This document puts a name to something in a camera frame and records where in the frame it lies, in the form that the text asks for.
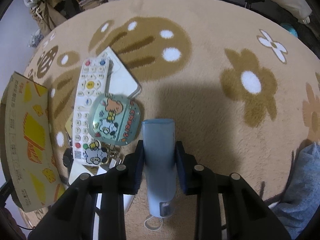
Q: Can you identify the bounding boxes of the teal ball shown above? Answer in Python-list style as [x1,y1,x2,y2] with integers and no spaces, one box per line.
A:
[280,23,298,38]

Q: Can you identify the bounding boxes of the white charger adapter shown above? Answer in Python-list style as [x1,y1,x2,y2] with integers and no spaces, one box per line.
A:
[68,160,93,185]

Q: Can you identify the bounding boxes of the white TV remote control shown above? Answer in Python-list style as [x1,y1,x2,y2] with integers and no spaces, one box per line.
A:
[71,57,111,165]

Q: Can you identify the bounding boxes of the beige butterfly pattern rug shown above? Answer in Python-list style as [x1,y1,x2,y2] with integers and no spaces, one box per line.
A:
[18,0,320,240]

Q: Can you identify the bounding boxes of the light blue power bank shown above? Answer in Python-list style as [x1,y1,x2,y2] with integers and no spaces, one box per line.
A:
[142,119,176,218]

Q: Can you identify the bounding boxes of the cardboard box yellow print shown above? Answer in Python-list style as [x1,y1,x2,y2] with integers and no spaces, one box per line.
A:
[2,72,65,212]

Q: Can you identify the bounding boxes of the cartoon acrylic coaster charm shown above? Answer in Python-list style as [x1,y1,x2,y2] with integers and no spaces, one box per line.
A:
[88,94,141,146]

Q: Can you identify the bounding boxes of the beige hanging trousers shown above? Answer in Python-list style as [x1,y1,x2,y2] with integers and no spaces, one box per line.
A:
[29,0,67,36]

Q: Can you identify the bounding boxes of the white slim remote control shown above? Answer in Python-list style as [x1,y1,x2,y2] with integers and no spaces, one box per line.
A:
[100,47,142,99]

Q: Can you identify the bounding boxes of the grey blue trouser leg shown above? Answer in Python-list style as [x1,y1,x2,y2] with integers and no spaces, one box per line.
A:
[272,142,319,239]

